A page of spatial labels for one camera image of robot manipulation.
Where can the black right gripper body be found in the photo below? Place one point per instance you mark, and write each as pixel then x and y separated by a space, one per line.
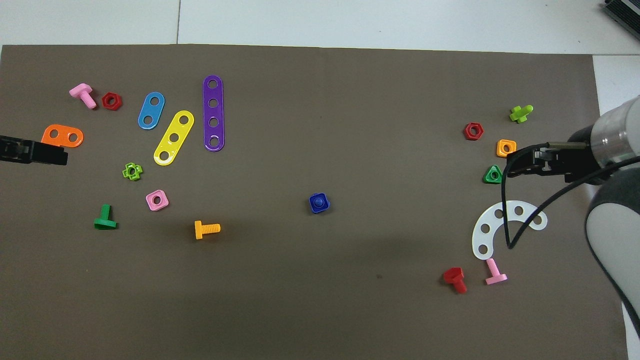
pixel 582 165

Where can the blue square plastic nut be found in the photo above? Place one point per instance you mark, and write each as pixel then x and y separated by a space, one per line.
pixel 313 207

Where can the orange heart-shaped holed plate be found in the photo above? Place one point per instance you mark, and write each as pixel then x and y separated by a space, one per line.
pixel 63 135

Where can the orange square plastic nut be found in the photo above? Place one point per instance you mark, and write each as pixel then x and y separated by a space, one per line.
pixel 499 144

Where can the green triangular plastic nut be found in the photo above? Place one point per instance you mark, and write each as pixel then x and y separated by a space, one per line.
pixel 487 178

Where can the light green plastic bolt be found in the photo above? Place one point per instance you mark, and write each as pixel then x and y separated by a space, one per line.
pixel 520 115

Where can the red hexagonal plastic nut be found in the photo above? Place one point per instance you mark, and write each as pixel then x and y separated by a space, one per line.
pixel 104 101
pixel 467 135

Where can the pink plastic bolt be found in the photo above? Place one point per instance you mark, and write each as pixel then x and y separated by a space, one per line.
pixel 492 267
pixel 82 94

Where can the white curved holed plate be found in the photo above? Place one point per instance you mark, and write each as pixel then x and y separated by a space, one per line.
pixel 481 238

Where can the dark green plastic bolt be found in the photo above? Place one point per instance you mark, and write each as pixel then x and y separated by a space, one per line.
pixel 105 222

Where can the light green cross nut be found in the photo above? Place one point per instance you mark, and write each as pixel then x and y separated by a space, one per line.
pixel 137 171

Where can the pink square plastic nut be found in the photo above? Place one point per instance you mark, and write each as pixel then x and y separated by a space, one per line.
pixel 150 199

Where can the blue two-hole oval plate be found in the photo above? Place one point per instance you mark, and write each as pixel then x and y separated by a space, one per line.
pixel 151 110

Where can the red plastic bolt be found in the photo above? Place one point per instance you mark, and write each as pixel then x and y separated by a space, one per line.
pixel 454 275

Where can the yellow three-hole plate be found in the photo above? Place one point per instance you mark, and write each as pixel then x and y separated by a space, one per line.
pixel 179 129

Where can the black ribbed device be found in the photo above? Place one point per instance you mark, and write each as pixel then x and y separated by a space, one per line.
pixel 625 9

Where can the purple four-hole strip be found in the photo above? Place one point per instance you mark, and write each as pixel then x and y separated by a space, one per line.
pixel 213 112

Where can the orange plastic bolt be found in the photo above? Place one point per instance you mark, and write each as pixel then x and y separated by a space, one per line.
pixel 207 229

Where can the brown paper table mat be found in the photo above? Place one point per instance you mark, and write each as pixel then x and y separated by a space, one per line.
pixel 300 275

